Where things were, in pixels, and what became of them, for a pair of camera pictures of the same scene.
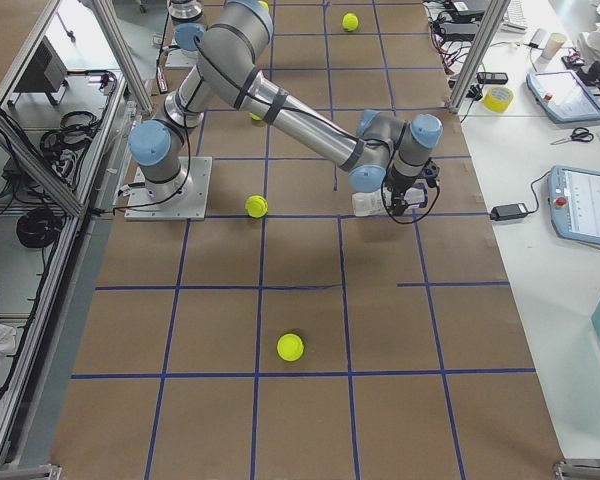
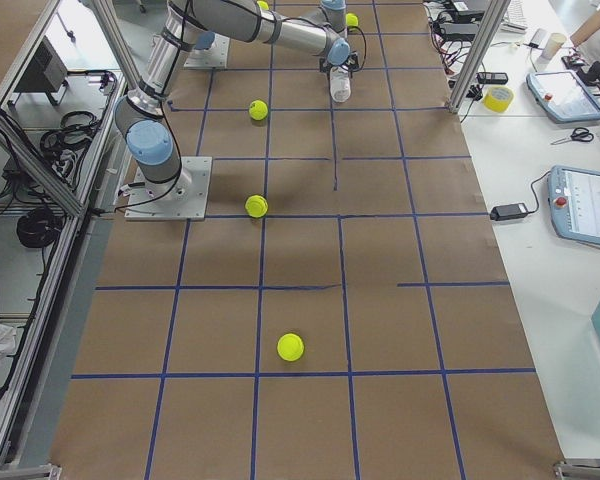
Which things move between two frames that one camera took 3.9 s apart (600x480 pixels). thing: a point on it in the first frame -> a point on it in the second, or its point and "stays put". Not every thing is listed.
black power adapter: x=503 y=212 stays put
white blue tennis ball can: x=375 y=203 -> x=340 y=84
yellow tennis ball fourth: x=350 y=21 stays put
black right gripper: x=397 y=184 -> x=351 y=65
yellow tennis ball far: x=256 y=206 stays put
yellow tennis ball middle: x=290 y=347 stays put
